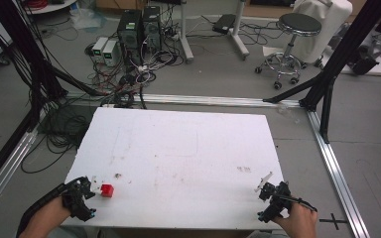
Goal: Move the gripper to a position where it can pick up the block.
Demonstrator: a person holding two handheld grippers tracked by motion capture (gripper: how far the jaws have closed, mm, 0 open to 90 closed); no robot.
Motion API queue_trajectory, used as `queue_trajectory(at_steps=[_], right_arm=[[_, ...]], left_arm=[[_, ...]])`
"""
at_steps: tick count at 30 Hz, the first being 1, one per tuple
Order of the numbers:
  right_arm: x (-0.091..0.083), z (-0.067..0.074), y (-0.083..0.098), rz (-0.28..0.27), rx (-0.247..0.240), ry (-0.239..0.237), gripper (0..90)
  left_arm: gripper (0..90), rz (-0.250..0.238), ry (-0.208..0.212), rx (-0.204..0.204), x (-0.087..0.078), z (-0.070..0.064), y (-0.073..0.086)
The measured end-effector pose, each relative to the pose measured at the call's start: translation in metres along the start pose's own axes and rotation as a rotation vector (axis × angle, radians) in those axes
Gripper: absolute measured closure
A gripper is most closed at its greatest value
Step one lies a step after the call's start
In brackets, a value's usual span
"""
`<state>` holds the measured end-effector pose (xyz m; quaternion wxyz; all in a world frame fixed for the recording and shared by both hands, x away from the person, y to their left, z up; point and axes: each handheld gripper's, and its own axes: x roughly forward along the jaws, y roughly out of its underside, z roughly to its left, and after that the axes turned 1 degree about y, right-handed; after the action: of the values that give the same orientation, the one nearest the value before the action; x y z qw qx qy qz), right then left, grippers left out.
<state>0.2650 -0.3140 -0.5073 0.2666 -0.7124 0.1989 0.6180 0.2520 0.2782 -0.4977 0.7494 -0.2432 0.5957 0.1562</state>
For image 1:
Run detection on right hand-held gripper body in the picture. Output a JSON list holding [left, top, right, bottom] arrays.
[[257, 180, 294, 223]]

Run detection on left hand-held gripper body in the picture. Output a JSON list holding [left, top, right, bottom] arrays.
[[62, 176, 97, 223]]

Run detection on red cube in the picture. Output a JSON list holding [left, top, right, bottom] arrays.
[[100, 183, 115, 198]]

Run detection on person's left hand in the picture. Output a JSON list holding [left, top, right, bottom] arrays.
[[39, 195, 72, 232]]

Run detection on person's right hand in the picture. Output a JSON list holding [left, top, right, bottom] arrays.
[[272, 201, 318, 238]]

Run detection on white power supply unit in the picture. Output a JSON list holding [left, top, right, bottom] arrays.
[[101, 39, 120, 67], [91, 36, 109, 59]]

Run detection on white desk leg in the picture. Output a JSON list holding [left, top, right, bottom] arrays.
[[228, 0, 251, 61], [178, 0, 195, 64]]

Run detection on black device on board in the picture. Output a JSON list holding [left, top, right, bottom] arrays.
[[346, 45, 381, 76]]

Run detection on large black computer tower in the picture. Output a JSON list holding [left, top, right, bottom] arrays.
[[116, 9, 144, 66]]

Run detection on black round stool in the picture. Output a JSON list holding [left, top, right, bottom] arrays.
[[254, 12, 323, 91]]

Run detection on flat black box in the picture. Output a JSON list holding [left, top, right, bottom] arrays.
[[211, 13, 237, 35]]

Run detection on clear plastic bag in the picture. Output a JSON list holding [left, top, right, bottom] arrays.
[[68, 7, 107, 32]]

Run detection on slim black computer tower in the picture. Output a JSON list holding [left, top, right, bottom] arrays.
[[141, 5, 163, 52]]

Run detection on white cloth cover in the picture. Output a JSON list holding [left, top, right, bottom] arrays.
[[292, 0, 354, 64]]

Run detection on white round table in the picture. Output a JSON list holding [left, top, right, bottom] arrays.
[[24, 0, 79, 16]]

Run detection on thin black cable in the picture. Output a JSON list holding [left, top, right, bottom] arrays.
[[271, 193, 318, 213]]

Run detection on loose black cable coil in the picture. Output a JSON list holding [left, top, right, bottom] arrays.
[[20, 104, 95, 176]]

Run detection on long aluminium floor rail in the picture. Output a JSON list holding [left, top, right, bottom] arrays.
[[63, 91, 303, 109]]

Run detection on tangle of mixed cables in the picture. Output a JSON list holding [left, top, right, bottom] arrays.
[[83, 31, 184, 110]]

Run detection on black frame post with cables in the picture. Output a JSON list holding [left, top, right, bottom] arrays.
[[0, 0, 107, 133]]

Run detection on black frame post with braces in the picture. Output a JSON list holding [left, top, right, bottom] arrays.
[[263, 0, 381, 144]]

